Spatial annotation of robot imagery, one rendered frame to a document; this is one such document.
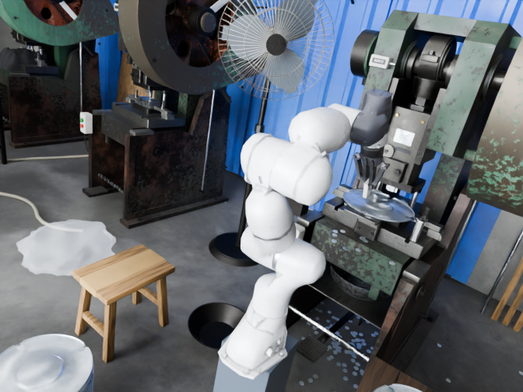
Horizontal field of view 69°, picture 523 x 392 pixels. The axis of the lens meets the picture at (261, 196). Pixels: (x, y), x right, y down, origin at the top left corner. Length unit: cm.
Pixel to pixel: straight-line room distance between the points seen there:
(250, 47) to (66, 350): 153
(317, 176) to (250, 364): 63
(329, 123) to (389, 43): 76
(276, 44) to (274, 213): 128
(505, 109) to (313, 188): 60
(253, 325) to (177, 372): 67
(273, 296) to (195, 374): 75
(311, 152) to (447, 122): 77
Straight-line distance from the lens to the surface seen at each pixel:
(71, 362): 143
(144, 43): 216
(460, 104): 148
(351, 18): 306
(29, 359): 145
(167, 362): 180
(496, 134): 120
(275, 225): 84
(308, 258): 102
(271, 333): 118
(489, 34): 151
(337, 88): 305
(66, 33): 389
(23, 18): 374
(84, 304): 181
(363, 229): 161
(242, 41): 199
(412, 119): 157
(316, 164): 78
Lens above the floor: 134
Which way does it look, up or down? 23 degrees down
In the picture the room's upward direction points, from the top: 11 degrees clockwise
